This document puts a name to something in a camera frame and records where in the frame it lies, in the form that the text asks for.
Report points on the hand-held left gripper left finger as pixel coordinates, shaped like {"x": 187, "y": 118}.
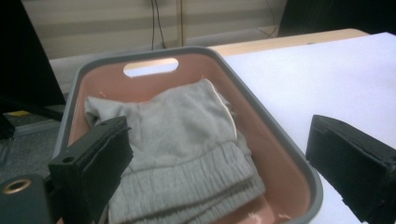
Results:
{"x": 93, "y": 161}

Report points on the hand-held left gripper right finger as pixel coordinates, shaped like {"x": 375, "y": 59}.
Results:
{"x": 358, "y": 165}

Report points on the pink basket with grey rim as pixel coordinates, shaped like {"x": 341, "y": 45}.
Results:
{"x": 274, "y": 146}

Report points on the grey pants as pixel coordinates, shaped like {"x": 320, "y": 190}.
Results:
{"x": 186, "y": 140}

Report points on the black stand legs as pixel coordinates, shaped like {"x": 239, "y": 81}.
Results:
{"x": 31, "y": 107}

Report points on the white table cover sheet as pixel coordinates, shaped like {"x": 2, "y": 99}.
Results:
{"x": 311, "y": 81}

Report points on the black curtain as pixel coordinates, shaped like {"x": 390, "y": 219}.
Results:
{"x": 21, "y": 53}
{"x": 336, "y": 15}

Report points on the light wooden table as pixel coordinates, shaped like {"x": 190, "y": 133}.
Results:
{"x": 280, "y": 42}

